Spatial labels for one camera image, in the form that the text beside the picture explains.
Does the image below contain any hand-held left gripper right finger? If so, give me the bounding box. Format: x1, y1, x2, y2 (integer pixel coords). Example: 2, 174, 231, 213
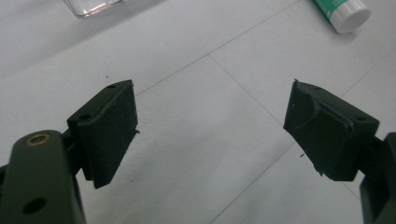
283, 78, 381, 182

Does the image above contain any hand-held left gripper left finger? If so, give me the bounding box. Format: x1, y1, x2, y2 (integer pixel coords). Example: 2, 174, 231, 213
66, 79, 140, 189

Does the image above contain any green tube with white cap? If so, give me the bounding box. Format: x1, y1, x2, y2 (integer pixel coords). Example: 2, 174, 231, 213
313, 0, 372, 35

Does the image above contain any clear plastic container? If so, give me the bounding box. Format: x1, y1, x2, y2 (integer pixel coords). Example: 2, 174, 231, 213
63, 0, 132, 18

